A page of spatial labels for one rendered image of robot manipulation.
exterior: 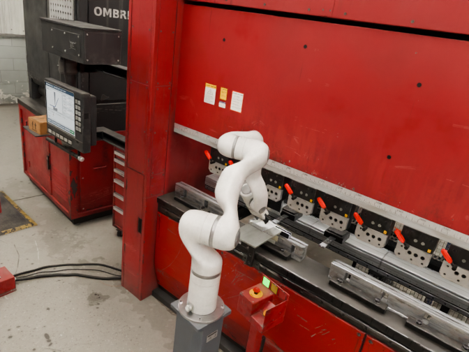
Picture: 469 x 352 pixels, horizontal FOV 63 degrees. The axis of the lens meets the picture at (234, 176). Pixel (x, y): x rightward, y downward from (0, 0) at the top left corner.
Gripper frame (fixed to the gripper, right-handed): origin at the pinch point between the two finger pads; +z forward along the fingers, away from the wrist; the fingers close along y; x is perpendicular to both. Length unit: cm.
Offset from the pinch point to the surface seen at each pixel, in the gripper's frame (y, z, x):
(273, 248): -9.8, 13.8, 8.5
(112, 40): 99, -84, -28
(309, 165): -18.9, -25.8, -29.3
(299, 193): -17.0, -13.0, -18.3
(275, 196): -2.9, -7.2, -13.0
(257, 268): -6.5, 18.6, 22.3
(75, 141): 106, -51, 26
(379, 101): -45, -56, -55
